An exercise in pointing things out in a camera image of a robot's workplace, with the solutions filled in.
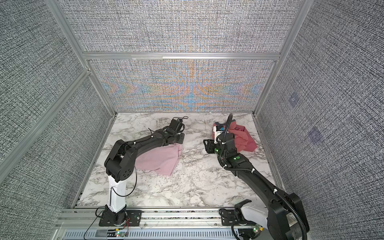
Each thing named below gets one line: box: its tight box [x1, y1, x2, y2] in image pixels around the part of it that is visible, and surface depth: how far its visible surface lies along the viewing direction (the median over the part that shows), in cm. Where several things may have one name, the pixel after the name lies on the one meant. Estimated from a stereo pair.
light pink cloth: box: [135, 143, 183, 176], surface depth 90 cm
